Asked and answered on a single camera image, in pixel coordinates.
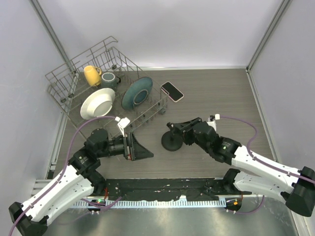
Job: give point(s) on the yellow mug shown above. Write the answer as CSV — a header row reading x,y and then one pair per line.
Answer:
x,y
93,75

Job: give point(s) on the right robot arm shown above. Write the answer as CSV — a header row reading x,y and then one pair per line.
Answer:
x,y
250,171

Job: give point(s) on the black phone with pink case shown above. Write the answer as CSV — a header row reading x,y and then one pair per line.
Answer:
x,y
173,92

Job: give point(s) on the blue ceramic plate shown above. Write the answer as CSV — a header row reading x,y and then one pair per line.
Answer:
x,y
137,93

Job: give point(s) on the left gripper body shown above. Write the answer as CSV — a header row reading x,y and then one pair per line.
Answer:
x,y
127,146

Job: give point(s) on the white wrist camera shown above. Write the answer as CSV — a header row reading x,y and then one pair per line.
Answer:
x,y
212,121
122,123

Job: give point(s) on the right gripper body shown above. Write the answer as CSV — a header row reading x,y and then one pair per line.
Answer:
x,y
189,136

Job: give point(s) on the black phone stand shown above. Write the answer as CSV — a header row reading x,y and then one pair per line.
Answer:
x,y
171,143

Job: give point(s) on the white slotted cable duct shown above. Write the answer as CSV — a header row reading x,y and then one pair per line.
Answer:
x,y
180,203

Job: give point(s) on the grey wire dish rack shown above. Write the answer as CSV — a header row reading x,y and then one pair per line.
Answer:
x,y
69,89

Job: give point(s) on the white plate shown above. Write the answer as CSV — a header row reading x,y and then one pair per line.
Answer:
x,y
98,104

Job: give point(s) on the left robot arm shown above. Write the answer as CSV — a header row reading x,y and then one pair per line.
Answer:
x,y
78,179

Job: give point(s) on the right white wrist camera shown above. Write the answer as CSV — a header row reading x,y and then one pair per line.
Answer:
x,y
212,121

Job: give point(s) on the dark grey mug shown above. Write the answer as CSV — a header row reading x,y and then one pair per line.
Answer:
x,y
110,80

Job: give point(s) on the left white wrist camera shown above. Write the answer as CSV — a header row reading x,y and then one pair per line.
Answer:
x,y
122,123

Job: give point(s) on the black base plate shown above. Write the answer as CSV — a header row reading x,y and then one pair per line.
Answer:
x,y
167,189

